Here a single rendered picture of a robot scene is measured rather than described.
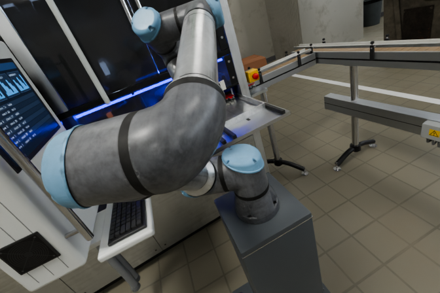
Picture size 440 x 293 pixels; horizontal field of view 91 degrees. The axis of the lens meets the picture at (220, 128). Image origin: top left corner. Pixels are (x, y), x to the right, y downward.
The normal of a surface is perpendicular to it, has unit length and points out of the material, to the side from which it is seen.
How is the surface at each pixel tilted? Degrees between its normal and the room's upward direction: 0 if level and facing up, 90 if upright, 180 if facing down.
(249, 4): 90
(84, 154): 50
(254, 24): 90
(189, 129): 63
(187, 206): 90
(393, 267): 0
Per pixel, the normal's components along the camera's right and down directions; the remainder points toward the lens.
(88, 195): -0.02, 0.62
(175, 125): 0.25, -0.32
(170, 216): 0.40, 0.30
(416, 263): -0.29, -0.85
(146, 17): -0.23, -0.12
